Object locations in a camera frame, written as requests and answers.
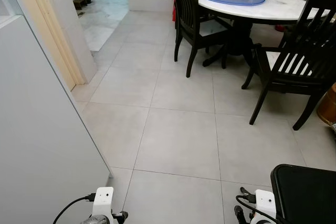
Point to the black plastic bin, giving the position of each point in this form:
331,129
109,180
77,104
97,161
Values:
307,198

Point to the white refrigerator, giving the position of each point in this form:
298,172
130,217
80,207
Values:
31,129

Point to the brown wooden barrel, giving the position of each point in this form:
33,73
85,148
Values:
328,106

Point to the round white marble table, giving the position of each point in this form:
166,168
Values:
294,11

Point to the beige wooden door frame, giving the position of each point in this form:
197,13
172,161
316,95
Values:
51,30

